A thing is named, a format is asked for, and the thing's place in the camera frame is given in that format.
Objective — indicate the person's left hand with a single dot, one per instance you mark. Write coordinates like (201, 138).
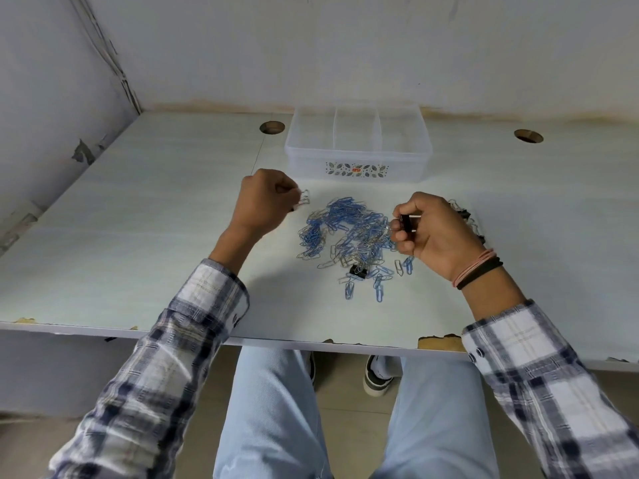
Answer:
(259, 204)

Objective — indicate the person's right hand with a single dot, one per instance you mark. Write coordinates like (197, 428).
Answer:
(444, 239)

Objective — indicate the person's left fingers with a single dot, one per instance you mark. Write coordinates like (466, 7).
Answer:
(285, 190)

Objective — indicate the person's right fingers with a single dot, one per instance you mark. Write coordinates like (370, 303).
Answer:
(405, 240)

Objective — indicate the black binder clip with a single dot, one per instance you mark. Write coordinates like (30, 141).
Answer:
(406, 223)
(357, 269)

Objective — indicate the person's left forearm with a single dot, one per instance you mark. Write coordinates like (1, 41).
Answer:
(164, 354)

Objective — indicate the person's right forearm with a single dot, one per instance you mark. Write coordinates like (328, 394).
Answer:
(539, 374)

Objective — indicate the pile of blue silver paper clips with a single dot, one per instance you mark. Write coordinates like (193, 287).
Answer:
(344, 229)

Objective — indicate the heap of black binder clips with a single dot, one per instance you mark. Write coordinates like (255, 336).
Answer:
(472, 221)

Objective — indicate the pink wrist band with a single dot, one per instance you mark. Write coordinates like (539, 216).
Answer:
(474, 266)

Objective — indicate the black wrist band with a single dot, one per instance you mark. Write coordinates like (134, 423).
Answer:
(482, 275)

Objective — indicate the clear plastic divided box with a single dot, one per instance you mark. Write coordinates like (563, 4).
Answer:
(357, 144)

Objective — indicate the person's right shoe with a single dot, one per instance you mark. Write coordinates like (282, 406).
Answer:
(379, 376)

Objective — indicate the person's shoe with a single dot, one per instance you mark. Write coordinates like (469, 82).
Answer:
(379, 376)
(312, 366)

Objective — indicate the person's left shoe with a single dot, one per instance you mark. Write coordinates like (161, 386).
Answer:
(312, 366)

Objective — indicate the person's right leg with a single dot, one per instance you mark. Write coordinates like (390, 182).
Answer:
(439, 424)

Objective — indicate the person's leg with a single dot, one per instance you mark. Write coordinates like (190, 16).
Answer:
(269, 419)
(439, 424)

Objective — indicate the person's left leg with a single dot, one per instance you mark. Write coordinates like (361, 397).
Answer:
(269, 419)

